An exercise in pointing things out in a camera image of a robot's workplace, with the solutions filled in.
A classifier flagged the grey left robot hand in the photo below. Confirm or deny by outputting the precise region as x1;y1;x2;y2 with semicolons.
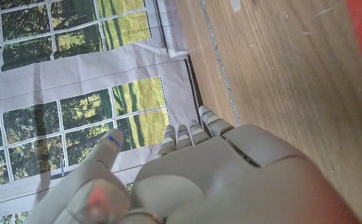
24;105;362;224

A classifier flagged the printed window backdrop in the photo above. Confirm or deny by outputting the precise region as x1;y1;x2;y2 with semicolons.
0;0;203;224

